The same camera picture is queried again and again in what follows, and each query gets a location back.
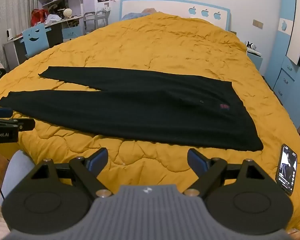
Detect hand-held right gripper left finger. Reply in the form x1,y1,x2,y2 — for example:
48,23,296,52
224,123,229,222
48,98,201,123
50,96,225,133
31,147,113,198

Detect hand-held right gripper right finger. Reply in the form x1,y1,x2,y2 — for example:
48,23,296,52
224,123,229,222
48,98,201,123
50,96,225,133
182,148,267,198

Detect black pants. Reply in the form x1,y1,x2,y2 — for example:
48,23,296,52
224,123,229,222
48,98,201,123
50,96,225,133
0,66,264,152

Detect person's leg in light trousers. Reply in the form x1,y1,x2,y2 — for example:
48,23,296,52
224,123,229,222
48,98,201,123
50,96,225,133
1,150,37,200

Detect blue chair with face cutout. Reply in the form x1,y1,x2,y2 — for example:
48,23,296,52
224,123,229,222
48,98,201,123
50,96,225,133
22,24,50,59

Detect black smartphone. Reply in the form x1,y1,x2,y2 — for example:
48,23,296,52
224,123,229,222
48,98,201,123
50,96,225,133
275,144,298,196

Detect grey desk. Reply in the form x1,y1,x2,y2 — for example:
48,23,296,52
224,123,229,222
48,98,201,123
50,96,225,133
4,15,84,70

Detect red bag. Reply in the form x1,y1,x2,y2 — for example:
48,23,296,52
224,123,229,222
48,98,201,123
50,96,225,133
31,9,49,27

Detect white curtain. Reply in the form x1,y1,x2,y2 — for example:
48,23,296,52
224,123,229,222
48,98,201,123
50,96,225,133
0,0,38,58

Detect white cloth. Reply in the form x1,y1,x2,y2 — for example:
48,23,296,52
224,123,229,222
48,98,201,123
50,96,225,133
45,14,62,24

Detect blue nightstand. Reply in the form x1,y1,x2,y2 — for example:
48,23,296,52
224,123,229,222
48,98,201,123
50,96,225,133
246,49,264,77

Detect blue wardrobe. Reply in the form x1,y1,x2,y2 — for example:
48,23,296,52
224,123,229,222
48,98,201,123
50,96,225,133
264,0,300,130

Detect yellow quilt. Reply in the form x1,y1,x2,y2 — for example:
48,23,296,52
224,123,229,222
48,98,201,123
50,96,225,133
0,14,300,230

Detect grey trolley cart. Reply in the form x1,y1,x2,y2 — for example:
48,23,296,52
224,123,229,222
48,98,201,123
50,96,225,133
84,10,109,36

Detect blue pillow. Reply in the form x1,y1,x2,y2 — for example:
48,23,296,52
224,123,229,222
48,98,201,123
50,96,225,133
122,7,160,20

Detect white and blue headboard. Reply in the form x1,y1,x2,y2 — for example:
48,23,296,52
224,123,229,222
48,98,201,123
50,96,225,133
120,0,232,32

